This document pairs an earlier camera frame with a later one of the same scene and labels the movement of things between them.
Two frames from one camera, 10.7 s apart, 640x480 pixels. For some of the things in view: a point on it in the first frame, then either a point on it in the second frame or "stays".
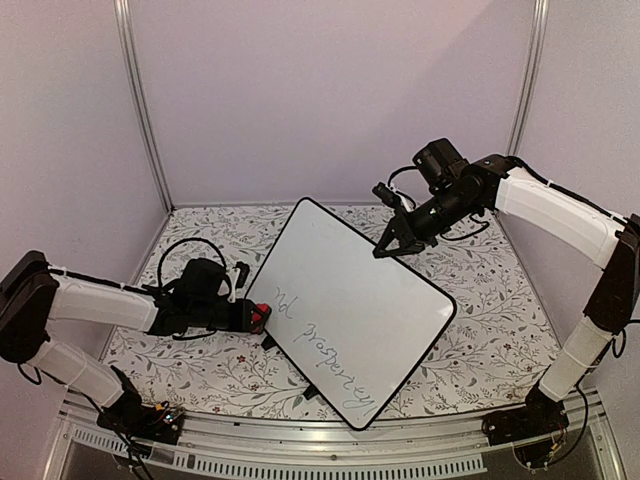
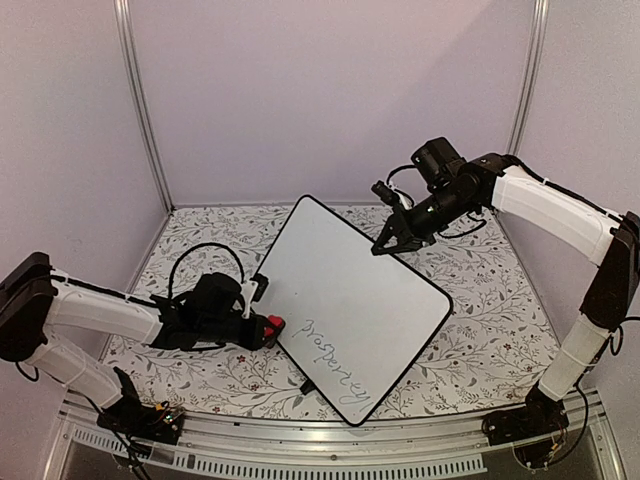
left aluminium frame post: (123, 14) stays
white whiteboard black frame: (348, 325) stays
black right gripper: (395, 230) stays
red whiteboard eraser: (257, 317) → (277, 321)
